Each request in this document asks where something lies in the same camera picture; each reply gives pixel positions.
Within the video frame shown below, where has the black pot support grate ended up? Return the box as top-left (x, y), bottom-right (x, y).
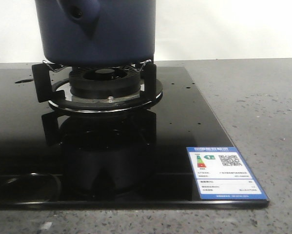
top-left (32, 60), bottom-right (163, 114)

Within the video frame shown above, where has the dark blue cooking pot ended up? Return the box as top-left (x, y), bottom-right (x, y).
top-left (35, 0), bottom-right (156, 66)

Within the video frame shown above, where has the black gas burner head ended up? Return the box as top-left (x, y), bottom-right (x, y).
top-left (69, 67), bottom-right (141, 99)

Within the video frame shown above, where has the blue energy rating label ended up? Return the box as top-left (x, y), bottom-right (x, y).
top-left (187, 146), bottom-right (268, 200)

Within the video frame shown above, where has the black glass gas cooktop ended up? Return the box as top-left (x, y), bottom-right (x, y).
top-left (0, 67), bottom-right (269, 210)

